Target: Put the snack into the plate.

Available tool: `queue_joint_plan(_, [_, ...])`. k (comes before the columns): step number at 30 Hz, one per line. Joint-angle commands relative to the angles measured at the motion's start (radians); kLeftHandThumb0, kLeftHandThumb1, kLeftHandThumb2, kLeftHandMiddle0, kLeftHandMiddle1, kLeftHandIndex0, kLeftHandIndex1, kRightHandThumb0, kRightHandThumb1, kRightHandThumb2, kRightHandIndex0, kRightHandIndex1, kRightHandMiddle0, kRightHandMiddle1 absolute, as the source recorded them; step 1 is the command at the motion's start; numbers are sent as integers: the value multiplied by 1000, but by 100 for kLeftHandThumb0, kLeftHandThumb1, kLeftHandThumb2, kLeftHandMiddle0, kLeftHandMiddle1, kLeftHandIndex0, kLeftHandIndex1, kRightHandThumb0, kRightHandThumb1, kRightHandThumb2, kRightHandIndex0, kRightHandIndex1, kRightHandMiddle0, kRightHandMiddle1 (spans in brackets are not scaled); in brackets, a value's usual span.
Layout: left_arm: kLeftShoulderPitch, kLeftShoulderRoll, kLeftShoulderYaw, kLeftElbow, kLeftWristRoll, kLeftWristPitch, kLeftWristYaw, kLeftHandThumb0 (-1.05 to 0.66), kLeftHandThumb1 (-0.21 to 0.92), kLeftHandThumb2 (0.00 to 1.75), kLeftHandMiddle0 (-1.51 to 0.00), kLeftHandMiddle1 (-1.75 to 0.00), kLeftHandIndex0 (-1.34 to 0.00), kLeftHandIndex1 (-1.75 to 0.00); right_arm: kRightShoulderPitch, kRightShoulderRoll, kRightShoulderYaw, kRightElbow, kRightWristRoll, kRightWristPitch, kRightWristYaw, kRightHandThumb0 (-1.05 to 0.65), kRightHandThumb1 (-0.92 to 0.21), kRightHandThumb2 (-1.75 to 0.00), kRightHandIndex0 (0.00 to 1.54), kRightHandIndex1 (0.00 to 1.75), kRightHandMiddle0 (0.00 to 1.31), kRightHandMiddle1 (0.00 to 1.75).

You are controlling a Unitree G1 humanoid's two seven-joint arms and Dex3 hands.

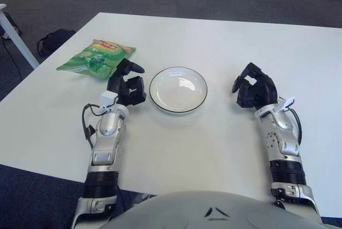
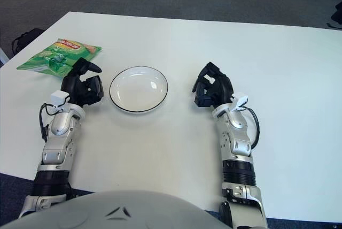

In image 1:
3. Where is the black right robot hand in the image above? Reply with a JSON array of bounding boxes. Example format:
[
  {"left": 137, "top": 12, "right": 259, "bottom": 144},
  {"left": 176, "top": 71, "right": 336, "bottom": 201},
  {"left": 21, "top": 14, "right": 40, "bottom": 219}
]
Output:
[{"left": 231, "top": 62, "right": 279, "bottom": 111}]

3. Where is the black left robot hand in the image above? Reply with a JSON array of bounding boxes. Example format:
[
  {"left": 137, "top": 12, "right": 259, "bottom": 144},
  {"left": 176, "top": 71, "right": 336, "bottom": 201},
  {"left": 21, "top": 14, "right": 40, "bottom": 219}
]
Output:
[{"left": 106, "top": 58, "right": 147, "bottom": 106}]

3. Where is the green potato chips bag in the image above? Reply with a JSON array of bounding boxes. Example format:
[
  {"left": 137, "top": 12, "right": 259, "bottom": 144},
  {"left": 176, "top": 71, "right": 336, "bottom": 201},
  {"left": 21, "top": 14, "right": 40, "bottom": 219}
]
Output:
[{"left": 56, "top": 38, "right": 137, "bottom": 80}]

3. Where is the white plate with black rim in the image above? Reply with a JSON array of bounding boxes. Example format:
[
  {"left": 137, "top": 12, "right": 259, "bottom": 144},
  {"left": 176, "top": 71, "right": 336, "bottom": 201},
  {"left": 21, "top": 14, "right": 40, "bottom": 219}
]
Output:
[{"left": 149, "top": 67, "right": 208, "bottom": 114}]

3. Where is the black bag on floor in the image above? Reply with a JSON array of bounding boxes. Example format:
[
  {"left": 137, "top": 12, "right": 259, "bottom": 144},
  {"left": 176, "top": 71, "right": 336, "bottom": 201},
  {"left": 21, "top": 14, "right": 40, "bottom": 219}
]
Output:
[{"left": 36, "top": 29, "right": 76, "bottom": 57}]

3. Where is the white table leg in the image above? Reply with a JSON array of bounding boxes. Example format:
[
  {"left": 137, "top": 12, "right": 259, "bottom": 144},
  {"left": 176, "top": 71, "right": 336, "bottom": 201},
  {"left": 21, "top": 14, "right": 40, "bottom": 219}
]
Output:
[{"left": 0, "top": 3, "right": 40, "bottom": 70}]

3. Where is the grey robot torso shell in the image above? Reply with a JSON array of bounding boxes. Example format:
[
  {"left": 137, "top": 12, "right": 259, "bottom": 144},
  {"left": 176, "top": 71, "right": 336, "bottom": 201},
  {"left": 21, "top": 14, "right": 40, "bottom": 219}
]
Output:
[{"left": 103, "top": 190, "right": 328, "bottom": 229}]

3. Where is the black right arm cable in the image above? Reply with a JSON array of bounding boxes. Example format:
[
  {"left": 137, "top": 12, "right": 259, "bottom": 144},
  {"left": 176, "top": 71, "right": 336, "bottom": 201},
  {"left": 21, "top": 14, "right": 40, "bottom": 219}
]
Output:
[{"left": 290, "top": 108, "right": 303, "bottom": 144}]

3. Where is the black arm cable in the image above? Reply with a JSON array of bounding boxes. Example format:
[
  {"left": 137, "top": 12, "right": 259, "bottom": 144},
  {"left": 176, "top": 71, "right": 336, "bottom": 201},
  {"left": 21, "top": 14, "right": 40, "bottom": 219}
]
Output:
[
  {"left": 290, "top": 108, "right": 303, "bottom": 144},
  {"left": 81, "top": 102, "right": 106, "bottom": 149}
]

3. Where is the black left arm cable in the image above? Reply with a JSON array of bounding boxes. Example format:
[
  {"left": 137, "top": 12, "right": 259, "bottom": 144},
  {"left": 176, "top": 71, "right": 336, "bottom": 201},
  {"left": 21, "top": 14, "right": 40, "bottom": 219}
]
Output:
[{"left": 81, "top": 102, "right": 106, "bottom": 149}]

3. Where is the thin black floor cable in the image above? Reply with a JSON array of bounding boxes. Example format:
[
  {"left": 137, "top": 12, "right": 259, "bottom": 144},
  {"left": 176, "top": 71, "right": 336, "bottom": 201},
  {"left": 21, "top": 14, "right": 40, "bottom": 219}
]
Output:
[{"left": 0, "top": 36, "right": 22, "bottom": 80}]

